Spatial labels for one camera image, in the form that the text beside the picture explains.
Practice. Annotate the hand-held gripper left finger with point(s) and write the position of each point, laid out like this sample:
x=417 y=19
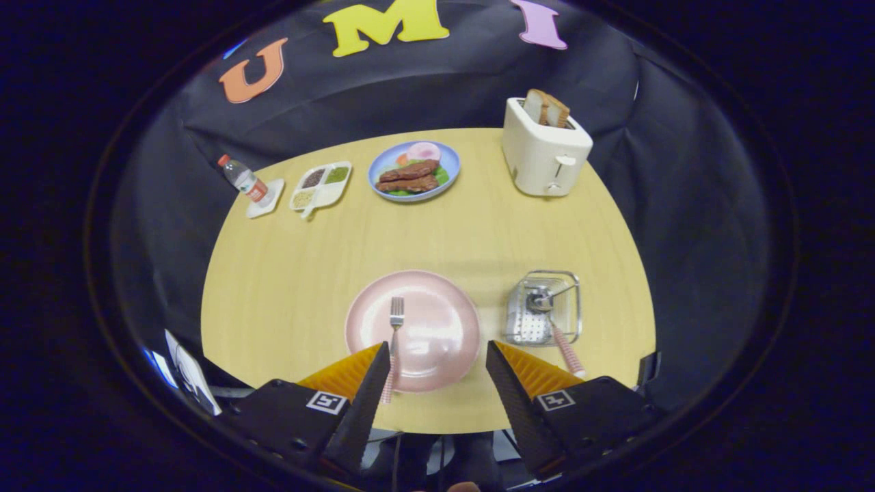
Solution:
x=366 y=403

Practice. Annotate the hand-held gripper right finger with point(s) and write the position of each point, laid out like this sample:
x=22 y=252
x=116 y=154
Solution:
x=513 y=403

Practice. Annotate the perforated metal tray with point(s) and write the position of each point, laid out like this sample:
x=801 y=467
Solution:
x=526 y=328

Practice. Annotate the pink plate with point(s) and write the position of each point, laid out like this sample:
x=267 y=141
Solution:
x=437 y=328

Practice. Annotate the white paper sheet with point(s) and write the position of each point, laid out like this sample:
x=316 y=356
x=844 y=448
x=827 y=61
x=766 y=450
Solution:
x=191 y=372

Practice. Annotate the brown meat slice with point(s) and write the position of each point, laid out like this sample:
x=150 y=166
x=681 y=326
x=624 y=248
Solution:
x=410 y=184
x=410 y=171

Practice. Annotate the white divided condiment dish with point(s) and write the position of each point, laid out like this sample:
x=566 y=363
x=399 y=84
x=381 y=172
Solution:
x=321 y=184

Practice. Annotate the white square coaster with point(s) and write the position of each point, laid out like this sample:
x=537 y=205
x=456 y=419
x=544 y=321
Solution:
x=272 y=198

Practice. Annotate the green lettuce leaf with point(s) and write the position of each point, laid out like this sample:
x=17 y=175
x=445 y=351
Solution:
x=443 y=175

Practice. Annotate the blue plate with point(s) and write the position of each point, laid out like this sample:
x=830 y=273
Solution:
x=383 y=164

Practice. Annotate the white toaster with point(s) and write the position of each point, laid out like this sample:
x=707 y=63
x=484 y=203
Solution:
x=543 y=160

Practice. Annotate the clear bottle with red cap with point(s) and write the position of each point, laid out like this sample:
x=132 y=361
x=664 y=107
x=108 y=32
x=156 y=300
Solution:
x=243 y=179

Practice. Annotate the pink ham slice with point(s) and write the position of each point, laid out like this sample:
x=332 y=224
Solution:
x=422 y=151

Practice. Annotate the brown bread slice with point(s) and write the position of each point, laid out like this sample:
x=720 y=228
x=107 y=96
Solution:
x=557 y=113
x=534 y=106

